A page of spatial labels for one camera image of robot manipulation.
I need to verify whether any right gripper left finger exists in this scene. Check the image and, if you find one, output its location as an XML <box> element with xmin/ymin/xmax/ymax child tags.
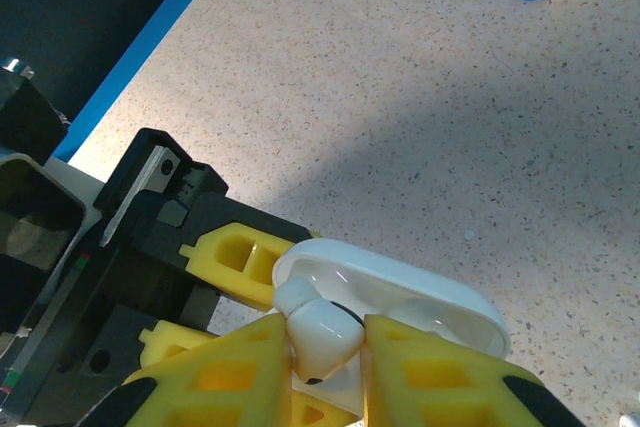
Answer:
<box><xmin>82</xmin><ymin>314</ymin><xmax>296</xmax><ymax>427</ymax></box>

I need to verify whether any white wireless earbud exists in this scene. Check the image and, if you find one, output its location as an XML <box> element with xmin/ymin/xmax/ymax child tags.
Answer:
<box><xmin>272</xmin><ymin>275</ymin><xmax>365</xmax><ymax>387</ymax></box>

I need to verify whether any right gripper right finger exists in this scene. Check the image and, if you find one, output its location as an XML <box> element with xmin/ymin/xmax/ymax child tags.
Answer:
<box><xmin>362</xmin><ymin>314</ymin><xmax>586</xmax><ymax>427</ymax></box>

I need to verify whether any white rounded square charging case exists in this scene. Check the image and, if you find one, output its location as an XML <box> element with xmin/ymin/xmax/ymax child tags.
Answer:
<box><xmin>271</xmin><ymin>237</ymin><xmax>512</xmax><ymax>421</ymax></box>

